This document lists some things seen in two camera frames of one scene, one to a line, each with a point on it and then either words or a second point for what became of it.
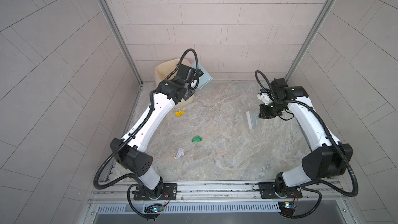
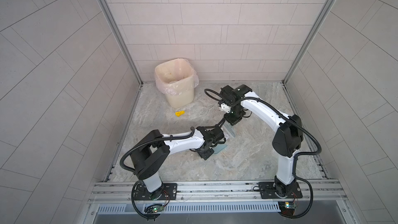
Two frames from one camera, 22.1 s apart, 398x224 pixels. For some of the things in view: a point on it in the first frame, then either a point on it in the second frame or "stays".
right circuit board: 287,207 stays
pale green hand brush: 253,119 -> 229,128
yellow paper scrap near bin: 178,113 stays
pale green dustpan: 204,78 -> 218,148
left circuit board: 154,208 stays
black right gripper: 263,112 -> 232,121
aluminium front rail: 317,197 stays
